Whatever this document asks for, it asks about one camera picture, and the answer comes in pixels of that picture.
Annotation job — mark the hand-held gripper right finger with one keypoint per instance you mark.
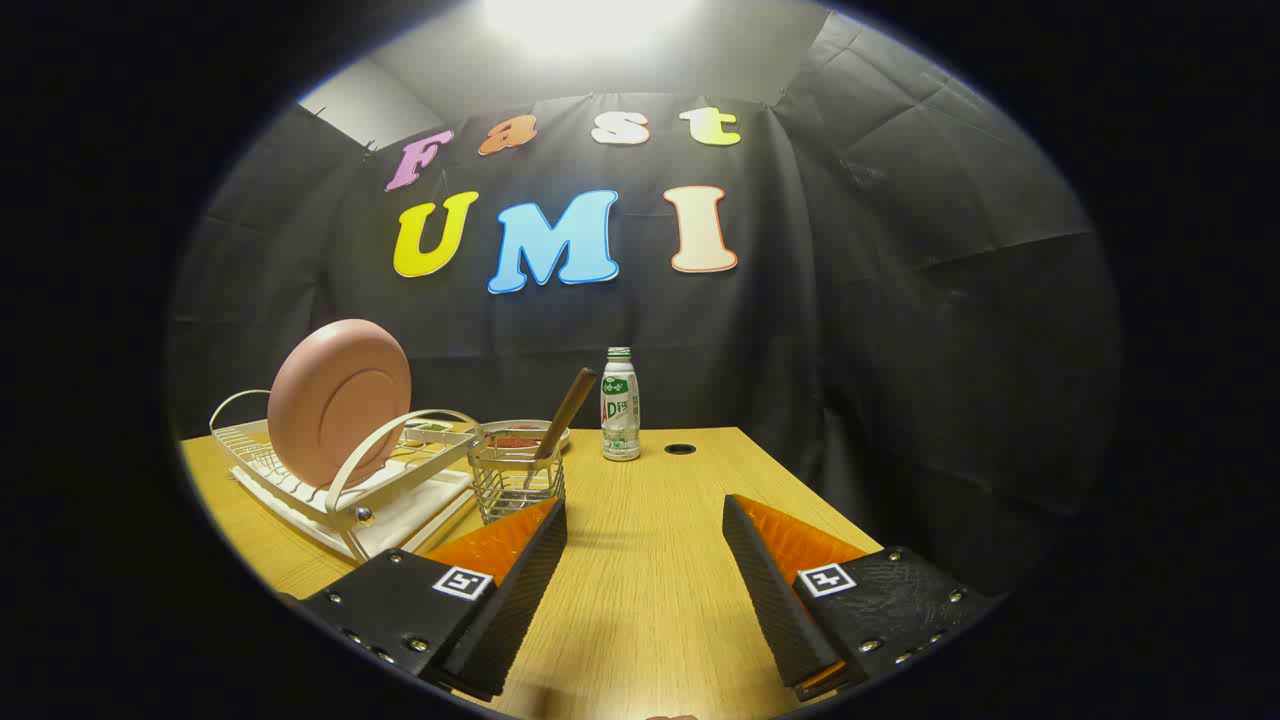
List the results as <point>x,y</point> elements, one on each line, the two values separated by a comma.
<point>770,590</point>

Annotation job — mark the pink plate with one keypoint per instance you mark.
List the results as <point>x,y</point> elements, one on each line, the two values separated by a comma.
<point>335,400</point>

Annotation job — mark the white divided snack tray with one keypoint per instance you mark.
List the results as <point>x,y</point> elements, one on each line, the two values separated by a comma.
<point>432,427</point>

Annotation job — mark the red-brown meat piece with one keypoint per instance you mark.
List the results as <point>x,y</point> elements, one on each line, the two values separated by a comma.
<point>515,441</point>

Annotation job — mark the white green-label drink bottle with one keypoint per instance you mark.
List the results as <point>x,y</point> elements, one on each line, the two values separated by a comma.
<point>620,420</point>

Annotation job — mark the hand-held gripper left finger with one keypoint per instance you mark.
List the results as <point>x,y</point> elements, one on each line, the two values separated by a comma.
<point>510,610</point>

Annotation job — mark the beige plate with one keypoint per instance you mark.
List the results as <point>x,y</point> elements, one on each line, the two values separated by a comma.
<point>500,428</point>

